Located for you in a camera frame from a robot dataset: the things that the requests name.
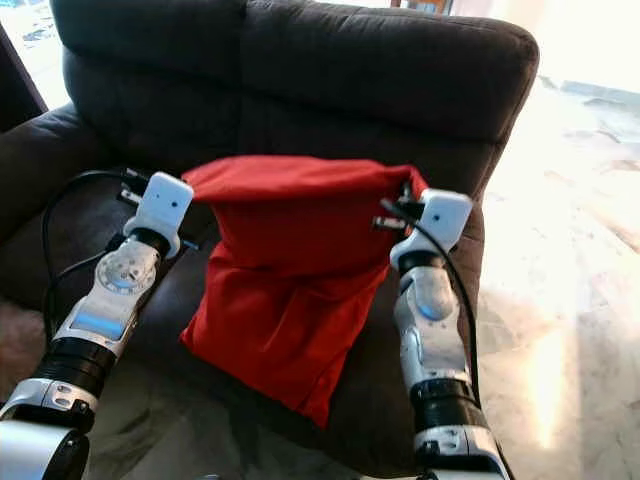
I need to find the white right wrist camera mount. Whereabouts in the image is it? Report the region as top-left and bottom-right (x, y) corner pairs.
(390, 188), (474, 269)

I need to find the brown fabric sofa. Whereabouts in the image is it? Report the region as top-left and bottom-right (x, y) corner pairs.
(0, 0), (541, 479)

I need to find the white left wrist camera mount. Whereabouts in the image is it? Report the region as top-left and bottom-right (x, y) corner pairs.
(122, 172), (195, 256)

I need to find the dark brown wooden door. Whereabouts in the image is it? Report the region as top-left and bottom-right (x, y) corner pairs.
(0, 25), (51, 136)

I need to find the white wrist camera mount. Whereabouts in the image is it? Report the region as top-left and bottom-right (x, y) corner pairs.
(390, 188), (474, 269)
(122, 172), (195, 256)

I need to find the red fabric pillow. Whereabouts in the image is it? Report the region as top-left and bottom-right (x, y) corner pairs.
(180, 155), (429, 429)

